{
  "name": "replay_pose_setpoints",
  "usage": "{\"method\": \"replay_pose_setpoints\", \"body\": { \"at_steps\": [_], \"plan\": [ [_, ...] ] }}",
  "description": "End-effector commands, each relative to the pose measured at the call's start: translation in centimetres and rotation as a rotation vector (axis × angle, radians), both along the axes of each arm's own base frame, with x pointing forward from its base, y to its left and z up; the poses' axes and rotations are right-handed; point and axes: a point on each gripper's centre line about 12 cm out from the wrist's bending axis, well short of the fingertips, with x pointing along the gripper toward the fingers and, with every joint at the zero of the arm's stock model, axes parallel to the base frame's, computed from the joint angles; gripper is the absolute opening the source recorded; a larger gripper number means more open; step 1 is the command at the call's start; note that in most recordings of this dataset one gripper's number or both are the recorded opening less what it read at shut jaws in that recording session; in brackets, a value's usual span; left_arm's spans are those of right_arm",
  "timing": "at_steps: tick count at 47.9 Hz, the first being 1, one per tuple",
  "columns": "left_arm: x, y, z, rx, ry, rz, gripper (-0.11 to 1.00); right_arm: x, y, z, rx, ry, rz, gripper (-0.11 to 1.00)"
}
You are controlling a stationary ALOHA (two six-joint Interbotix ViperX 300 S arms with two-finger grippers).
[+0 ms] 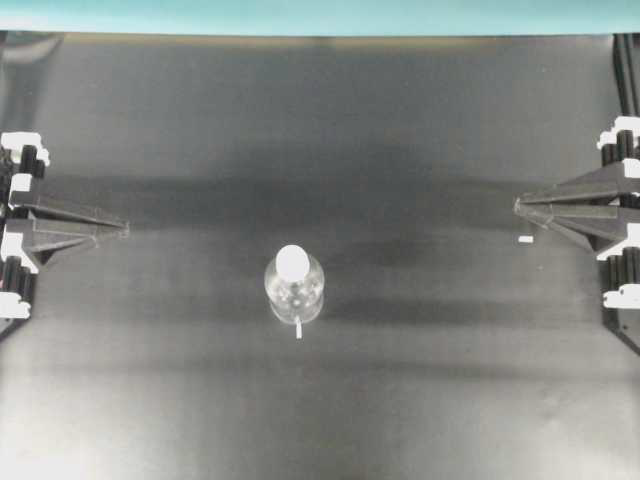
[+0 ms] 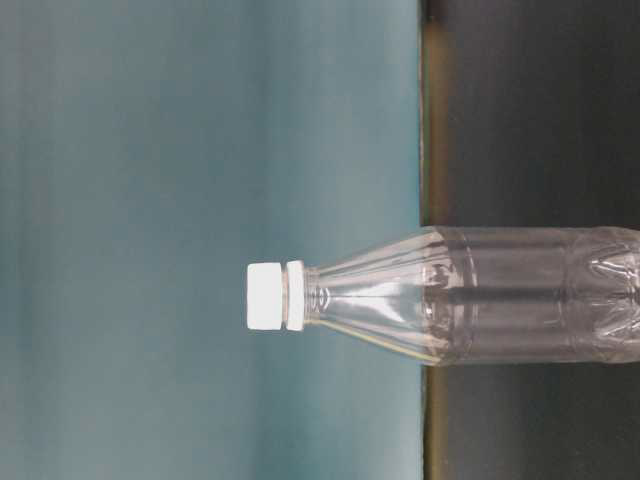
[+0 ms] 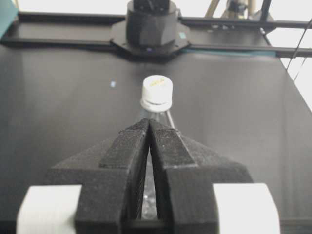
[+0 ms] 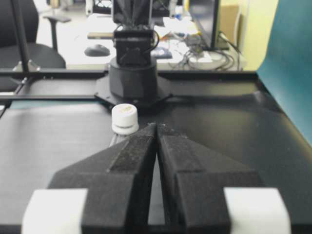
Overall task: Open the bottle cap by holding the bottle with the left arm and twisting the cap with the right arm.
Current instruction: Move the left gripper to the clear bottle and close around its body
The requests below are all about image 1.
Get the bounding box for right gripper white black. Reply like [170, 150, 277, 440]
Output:
[515, 116, 639, 353]

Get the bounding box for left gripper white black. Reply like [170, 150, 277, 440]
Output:
[1, 132, 128, 337]

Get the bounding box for black cables at table corner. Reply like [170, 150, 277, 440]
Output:
[611, 32, 640, 121]

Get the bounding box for white bottle cap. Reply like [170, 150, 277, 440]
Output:
[275, 244, 310, 283]

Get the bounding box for clear plastic bottle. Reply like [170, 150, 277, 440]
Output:
[264, 250, 325, 325]

